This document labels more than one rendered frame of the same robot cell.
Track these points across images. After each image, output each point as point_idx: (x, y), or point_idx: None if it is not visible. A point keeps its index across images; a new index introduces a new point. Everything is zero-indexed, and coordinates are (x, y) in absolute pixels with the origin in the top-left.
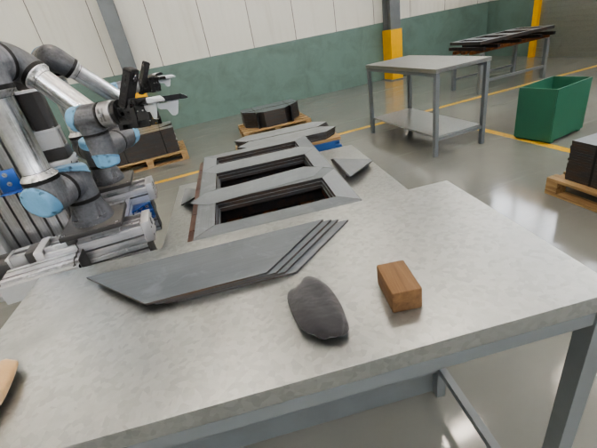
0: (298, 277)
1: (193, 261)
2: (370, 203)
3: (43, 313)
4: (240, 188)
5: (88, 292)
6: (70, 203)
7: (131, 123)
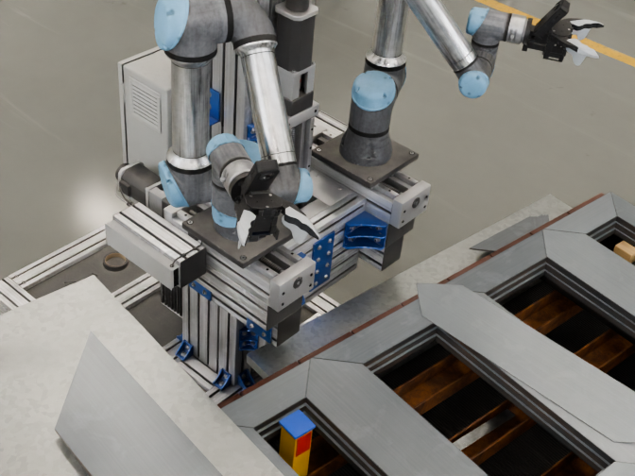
0: None
1: (143, 429)
2: None
3: (34, 332)
4: (501, 333)
5: (76, 348)
6: (205, 202)
7: None
